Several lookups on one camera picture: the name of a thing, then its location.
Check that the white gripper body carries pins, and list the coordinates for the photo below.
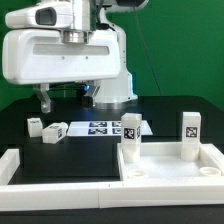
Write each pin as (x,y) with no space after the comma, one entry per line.
(58,42)

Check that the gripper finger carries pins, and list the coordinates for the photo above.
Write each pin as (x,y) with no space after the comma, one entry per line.
(41,91)
(90,95)

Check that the white square tabletop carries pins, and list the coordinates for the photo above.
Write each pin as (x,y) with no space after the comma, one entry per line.
(162,160)

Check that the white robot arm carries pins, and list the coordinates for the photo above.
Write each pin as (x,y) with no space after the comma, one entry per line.
(117,91)

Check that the white marker tag sheet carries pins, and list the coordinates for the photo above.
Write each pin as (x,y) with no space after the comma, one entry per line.
(94,128)

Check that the white U-shaped obstacle fence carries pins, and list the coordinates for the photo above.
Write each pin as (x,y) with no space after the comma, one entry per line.
(154,192)

